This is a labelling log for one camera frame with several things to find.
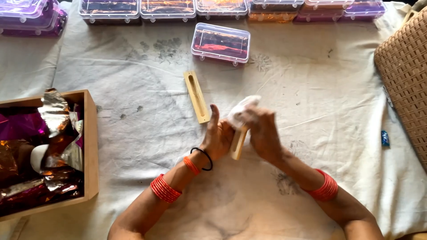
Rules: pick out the person's left hand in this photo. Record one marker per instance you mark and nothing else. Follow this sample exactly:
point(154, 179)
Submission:
point(218, 136)

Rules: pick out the person's right hand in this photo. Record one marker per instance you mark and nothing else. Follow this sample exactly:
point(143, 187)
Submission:
point(263, 133)

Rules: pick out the person's right fingers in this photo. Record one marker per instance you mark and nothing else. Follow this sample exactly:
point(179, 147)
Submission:
point(255, 115)

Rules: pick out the white cloth wad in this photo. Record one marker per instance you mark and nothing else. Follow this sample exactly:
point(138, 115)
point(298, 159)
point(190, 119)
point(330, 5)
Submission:
point(242, 108)

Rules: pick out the wooden mould half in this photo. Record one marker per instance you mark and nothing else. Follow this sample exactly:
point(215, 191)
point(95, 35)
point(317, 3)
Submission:
point(196, 96)
point(238, 143)

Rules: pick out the white stained table cloth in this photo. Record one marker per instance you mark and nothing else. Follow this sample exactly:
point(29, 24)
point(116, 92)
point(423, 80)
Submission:
point(216, 133)

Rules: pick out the black bangle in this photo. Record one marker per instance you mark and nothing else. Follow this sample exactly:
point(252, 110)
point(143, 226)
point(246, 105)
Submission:
point(202, 159)

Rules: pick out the clear plastic box with foil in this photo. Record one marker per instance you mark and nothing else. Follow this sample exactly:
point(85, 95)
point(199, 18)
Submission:
point(220, 43)

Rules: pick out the thin orange bangle stack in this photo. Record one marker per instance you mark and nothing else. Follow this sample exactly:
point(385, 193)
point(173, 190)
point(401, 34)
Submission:
point(191, 165)

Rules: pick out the row of clear plastic boxes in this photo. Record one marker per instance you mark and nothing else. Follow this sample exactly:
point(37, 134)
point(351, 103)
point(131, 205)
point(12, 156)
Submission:
point(233, 8)

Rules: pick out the wide orange bangle stack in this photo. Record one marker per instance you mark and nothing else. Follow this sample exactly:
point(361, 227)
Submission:
point(164, 189)

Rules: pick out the small blue wrapper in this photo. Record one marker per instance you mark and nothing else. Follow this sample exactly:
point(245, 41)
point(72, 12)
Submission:
point(385, 138)

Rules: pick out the beige woven plastic basket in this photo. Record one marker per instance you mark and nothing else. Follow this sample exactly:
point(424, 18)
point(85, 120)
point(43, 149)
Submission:
point(405, 76)

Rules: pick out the wooden crate of foil wrappers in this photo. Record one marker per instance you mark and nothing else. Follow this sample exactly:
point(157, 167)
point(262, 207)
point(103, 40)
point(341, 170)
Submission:
point(46, 153)

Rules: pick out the stack of purple foil boxes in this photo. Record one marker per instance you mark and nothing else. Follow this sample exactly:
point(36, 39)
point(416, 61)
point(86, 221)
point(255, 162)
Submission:
point(31, 16)

